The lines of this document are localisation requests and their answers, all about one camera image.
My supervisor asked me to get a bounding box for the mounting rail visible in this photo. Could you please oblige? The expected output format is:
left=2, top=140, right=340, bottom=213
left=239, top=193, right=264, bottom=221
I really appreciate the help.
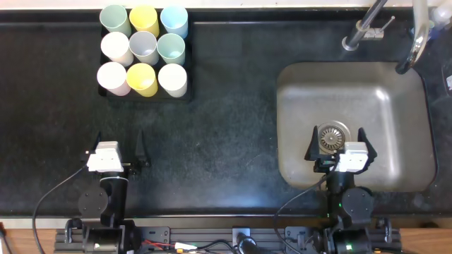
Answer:
left=54, top=225, right=403, bottom=254

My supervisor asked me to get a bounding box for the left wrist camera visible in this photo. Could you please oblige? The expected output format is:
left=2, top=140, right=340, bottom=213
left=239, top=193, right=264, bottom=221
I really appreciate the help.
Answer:
left=86, top=140, right=125, bottom=174

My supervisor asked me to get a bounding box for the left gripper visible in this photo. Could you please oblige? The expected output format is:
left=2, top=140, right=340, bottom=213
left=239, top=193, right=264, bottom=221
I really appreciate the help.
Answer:
left=92, top=129, right=152, bottom=176

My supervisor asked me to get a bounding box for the yellow cup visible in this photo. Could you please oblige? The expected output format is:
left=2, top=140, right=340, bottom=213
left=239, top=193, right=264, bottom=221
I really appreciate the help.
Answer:
left=126, top=62, right=159, bottom=98
left=129, top=4, right=160, bottom=38

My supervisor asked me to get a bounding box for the grey cup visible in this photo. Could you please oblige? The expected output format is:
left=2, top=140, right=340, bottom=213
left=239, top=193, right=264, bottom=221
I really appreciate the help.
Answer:
left=129, top=30, right=160, bottom=66

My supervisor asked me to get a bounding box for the blue cup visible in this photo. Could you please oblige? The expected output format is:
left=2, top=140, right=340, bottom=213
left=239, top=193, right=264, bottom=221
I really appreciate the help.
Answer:
left=160, top=5, right=189, bottom=40

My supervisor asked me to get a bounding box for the black tray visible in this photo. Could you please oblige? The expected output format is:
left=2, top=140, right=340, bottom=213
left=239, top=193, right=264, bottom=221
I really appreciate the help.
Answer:
left=97, top=6, right=194, bottom=103

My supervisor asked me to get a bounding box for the white cup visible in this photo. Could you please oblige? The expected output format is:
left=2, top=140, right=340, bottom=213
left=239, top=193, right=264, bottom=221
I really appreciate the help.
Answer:
left=157, top=63, right=188, bottom=98

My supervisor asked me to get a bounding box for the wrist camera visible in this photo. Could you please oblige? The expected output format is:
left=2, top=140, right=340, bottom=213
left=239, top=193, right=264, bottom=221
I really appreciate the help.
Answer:
left=86, top=140, right=125, bottom=174
left=338, top=141, right=370, bottom=174

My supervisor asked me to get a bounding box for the green cup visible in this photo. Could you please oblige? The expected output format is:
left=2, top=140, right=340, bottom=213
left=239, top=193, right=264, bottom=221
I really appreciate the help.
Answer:
left=156, top=32, right=186, bottom=66
left=99, top=4, right=132, bottom=37

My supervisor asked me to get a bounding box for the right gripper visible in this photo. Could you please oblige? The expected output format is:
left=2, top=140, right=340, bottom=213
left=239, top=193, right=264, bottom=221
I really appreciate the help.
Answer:
left=304, top=126, right=378, bottom=174

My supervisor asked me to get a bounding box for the blue soap bottle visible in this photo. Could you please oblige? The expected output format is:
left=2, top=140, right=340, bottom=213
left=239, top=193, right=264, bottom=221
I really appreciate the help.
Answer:
left=429, top=0, right=452, bottom=40

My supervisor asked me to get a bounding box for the steel tap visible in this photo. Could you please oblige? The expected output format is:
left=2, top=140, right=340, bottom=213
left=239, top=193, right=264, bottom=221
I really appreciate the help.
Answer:
left=341, top=0, right=432, bottom=75

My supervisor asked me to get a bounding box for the steel sink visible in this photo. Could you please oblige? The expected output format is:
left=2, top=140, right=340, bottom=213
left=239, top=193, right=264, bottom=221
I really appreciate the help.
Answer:
left=276, top=61, right=439, bottom=193

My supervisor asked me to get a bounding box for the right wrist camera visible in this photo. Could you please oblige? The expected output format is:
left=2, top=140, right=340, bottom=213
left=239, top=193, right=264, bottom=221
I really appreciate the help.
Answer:
left=338, top=141, right=370, bottom=174

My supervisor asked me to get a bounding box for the black cable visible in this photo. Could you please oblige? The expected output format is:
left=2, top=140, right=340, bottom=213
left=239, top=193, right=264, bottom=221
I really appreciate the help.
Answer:
left=273, top=157, right=342, bottom=254
left=31, top=164, right=89, bottom=254

